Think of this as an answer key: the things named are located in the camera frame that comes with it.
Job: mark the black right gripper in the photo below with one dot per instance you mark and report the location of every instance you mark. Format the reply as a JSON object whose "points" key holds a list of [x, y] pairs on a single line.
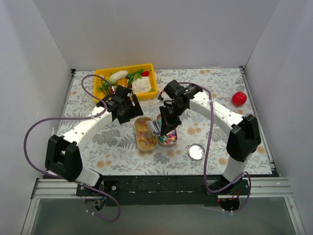
{"points": [[168, 117]]}

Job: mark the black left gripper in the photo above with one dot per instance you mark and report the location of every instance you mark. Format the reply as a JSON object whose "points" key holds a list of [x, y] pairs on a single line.
{"points": [[129, 110]]}

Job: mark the silver metal scoop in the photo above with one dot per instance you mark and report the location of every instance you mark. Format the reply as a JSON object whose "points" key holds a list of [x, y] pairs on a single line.
{"points": [[154, 127]]}

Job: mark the silver jar lid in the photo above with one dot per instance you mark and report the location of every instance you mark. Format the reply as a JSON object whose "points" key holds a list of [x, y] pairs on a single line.
{"points": [[196, 151]]}

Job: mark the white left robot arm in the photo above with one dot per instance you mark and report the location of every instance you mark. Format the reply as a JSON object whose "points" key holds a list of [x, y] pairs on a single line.
{"points": [[63, 156]]}

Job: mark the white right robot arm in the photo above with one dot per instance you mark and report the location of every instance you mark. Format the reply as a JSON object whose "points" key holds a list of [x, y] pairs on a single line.
{"points": [[243, 132]]}

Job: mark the pink oval candy box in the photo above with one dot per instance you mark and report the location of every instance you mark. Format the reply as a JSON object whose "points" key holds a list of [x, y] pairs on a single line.
{"points": [[168, 140]]}

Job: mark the beige oval candy box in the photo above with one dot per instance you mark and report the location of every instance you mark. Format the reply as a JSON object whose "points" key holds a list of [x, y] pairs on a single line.
{"points": [[145, 139]]}

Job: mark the white cauliflower toy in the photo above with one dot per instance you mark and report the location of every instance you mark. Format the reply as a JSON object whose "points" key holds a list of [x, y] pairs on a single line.
{"points": [[141, 85]]}

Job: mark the orange ginger root toy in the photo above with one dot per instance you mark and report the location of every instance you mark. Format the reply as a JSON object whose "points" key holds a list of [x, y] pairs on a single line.
{"points": [[123, 82]]}

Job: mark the green chili pepper toy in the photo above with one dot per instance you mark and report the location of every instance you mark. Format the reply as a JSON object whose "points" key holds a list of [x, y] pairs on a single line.
{"points": [[131, 75]]}

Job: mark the green scallion toy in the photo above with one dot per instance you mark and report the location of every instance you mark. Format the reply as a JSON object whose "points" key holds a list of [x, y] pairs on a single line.
{"points": [[104, 88]]}

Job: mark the floral table mat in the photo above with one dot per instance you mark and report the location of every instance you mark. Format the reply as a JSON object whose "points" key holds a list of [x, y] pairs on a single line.
{"points": [[114, 151]]}

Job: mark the white radish toy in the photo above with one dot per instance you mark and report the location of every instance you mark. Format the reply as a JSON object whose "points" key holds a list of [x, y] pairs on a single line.
{"points": [[115, 77]]}

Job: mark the red chili pepper toy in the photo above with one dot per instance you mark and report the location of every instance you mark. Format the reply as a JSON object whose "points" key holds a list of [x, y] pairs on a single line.
{"points": [[145, 73]]}

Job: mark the yellow plastic bin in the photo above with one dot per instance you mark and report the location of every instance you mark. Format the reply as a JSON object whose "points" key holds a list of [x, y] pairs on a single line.
{"points": [[106, 73]]}

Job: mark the red tomato toy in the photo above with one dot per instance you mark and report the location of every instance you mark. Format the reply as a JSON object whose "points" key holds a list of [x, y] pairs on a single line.
{"points": [[239, 98]]}

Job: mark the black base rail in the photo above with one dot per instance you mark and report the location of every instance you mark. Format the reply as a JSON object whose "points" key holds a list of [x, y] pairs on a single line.
{"points": [[159, 190]]}

